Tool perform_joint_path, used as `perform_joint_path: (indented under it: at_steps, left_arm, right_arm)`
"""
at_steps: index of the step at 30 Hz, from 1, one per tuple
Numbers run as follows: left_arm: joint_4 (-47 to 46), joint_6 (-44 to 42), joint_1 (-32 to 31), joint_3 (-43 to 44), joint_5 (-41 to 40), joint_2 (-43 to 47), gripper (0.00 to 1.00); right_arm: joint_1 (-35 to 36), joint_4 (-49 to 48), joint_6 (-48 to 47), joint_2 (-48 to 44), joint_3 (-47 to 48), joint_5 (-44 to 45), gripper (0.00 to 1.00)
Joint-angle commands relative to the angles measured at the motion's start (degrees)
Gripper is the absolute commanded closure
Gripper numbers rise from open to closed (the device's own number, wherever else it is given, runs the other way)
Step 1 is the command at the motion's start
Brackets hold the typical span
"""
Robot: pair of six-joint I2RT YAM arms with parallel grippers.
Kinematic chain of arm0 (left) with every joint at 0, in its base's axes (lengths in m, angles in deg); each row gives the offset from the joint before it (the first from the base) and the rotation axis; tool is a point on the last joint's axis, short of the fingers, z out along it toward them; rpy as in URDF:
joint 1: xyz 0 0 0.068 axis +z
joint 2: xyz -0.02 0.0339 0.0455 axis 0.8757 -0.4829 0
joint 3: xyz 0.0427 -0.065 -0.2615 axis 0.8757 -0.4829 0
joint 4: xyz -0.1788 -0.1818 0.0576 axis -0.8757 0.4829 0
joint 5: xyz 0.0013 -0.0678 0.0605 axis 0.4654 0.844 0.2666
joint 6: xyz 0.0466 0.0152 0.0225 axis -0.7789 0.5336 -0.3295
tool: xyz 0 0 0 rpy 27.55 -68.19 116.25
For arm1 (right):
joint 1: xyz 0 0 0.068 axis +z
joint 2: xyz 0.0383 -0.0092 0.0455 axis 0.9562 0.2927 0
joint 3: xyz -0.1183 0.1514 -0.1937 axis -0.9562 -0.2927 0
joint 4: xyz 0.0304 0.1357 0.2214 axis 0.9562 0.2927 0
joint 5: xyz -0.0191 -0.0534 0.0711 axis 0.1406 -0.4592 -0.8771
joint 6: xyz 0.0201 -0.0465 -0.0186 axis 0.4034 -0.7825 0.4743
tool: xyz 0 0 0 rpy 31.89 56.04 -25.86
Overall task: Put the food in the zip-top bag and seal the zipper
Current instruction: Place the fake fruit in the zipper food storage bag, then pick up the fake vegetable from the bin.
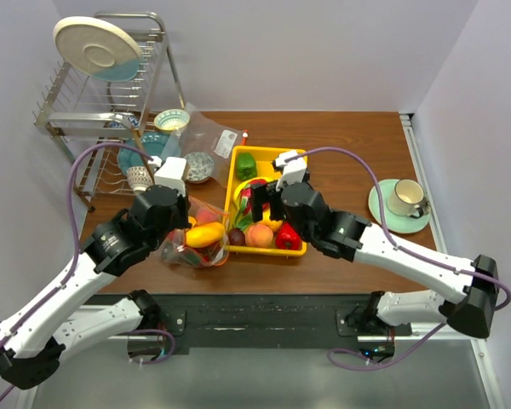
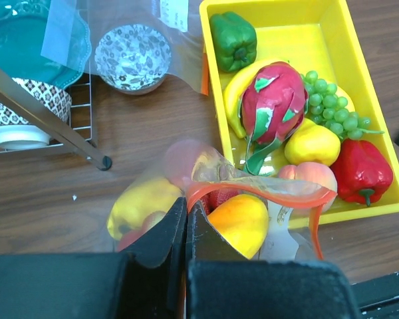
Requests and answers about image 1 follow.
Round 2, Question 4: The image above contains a pink peach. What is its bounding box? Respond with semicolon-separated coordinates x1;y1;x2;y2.
195;207;221;226

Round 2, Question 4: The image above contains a yellow lemon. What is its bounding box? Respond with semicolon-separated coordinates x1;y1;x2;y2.
185;222;225;249

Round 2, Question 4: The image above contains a yellow plastic tray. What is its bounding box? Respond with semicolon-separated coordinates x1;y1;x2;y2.
224;145;307;257

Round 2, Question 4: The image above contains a green bell pepper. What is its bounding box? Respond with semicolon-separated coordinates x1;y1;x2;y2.
235;153;257;181

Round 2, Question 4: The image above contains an orange zip top bag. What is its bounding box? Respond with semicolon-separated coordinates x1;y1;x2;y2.
161;197;229;268

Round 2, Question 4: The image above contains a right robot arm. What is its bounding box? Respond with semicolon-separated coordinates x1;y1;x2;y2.
250;182;498;339

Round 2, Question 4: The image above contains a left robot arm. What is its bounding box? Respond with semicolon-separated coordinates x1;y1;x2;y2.
0;185;190;389

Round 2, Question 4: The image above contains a clear bag with label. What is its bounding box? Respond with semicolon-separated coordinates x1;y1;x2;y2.
158;103;244;173

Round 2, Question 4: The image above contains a small yellow fruit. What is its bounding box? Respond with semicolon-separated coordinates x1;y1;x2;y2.
261;218;283;233

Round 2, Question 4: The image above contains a red dragon fruit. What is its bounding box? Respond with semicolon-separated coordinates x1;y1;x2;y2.
237;178;267;216

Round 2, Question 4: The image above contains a red bell pepper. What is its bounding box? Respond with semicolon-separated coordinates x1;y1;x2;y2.
275;222;302;251

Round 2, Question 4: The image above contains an orange peach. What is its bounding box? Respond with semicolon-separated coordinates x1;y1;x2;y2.
245;224;274;248

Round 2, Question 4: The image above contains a dark purple plum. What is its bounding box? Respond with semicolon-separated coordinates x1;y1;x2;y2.
228;228;246;246

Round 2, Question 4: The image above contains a floral grey bowl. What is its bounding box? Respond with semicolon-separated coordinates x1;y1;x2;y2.
185;152;215;184

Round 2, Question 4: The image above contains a teal scalloped plate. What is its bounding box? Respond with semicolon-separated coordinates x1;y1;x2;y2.
118;131;181;176

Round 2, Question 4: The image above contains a teal striped small bowl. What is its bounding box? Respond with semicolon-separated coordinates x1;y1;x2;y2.
153;109;190;134

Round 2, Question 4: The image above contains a blue patterned bowl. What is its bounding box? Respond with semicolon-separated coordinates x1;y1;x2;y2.
108;112;142;130

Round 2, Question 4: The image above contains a metal dish rack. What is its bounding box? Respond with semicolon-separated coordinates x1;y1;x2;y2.
34;11;185;211

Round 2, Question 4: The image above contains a green saucer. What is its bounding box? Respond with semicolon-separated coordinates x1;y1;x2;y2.
368;179;431;234

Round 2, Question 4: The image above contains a cream mug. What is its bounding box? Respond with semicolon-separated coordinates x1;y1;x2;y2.
387;179;431;219

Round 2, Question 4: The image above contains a beige and teal plate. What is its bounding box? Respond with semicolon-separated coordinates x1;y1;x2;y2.
53;16;143;83

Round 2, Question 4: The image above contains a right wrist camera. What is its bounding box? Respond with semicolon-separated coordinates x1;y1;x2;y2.
272;150;307;190

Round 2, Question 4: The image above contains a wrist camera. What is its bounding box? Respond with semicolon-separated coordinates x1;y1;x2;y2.
272;150;307;190
154;157;187;197

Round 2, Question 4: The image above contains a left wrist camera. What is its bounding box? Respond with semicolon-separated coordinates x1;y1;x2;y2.
154;157;187;197

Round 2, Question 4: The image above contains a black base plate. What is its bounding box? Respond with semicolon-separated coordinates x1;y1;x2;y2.
57;291;457;358

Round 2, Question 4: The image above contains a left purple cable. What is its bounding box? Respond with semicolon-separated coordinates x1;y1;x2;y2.
0;142;163;408

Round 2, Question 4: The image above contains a purple cable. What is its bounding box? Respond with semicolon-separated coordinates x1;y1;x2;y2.
280;147;511;371
0;142;163;408

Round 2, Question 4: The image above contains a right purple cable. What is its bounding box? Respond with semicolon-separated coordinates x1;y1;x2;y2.
280;147;511;371

